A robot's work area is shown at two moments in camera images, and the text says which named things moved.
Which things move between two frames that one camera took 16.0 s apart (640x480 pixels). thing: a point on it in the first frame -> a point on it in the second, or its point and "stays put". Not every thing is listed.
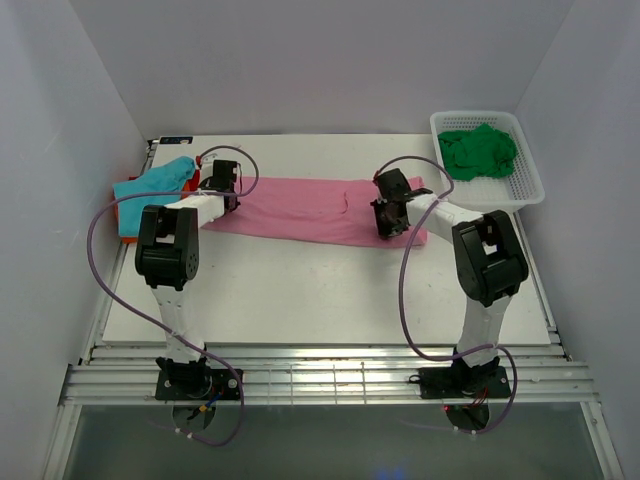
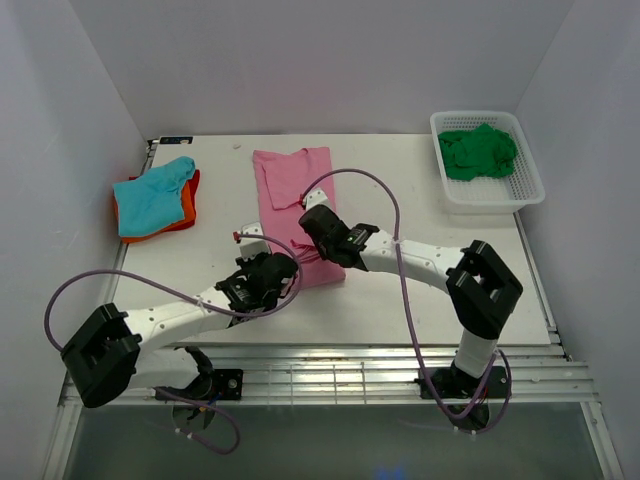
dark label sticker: (176, 140) stays put
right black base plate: (449, 382) stays put
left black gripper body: (204, 185) -> (251, 265)
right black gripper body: (386, 227) -> (325, 253)
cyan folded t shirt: (159, 186) stays put
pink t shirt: (321, 210) -> (283, 178)
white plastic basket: (488, 159) stays put
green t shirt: (479, 153) stays put
